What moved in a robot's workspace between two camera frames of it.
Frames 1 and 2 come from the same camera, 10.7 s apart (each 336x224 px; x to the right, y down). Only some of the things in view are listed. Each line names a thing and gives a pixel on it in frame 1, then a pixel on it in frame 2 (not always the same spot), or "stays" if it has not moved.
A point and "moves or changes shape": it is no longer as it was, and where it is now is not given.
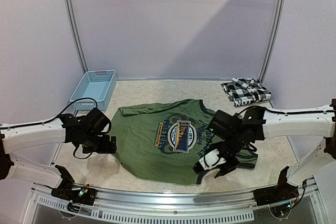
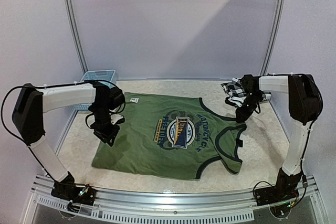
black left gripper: x=105 y=148 to x=107 y=135
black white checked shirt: x=241 y=91 stays
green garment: x=164 y=140 moves or changes shape
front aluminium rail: x=304 y=206 stays
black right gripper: x=226 y=163 to x=243 y=111
